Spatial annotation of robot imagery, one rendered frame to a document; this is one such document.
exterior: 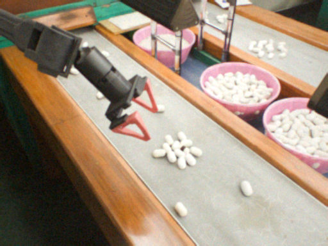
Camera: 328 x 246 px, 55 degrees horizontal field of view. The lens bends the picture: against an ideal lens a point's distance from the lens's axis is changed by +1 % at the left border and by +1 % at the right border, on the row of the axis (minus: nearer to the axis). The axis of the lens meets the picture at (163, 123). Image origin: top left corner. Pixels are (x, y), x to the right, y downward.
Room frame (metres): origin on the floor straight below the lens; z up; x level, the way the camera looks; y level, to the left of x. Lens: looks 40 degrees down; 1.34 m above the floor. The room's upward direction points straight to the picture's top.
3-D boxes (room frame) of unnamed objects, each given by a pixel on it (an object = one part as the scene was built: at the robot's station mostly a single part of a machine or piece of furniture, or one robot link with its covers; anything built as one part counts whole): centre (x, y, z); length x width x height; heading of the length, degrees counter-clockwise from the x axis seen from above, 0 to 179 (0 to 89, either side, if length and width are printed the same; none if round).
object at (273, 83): (0.90, -0.26, 0.72); 0.27 x 0.27 x 0.10
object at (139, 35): (1.26, -0.01, 0.72); 0.27 x 0.27 x 0.10
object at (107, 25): (1.44, 0.12, 0.77); 0.33 x 0.15 x 0.01; 126
